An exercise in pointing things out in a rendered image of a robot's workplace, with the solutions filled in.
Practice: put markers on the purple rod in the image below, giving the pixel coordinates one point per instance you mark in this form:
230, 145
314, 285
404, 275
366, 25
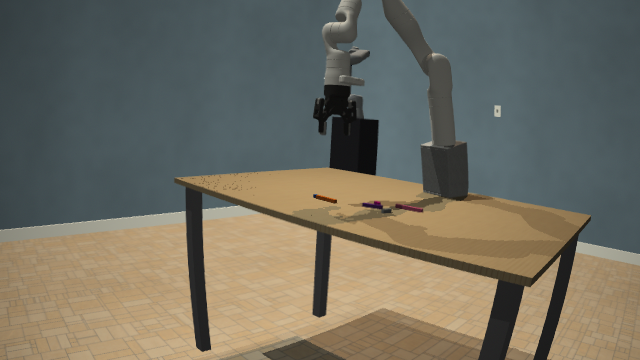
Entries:
372, 205

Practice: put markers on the pink rod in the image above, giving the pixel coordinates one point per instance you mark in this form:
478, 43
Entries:
408, 208

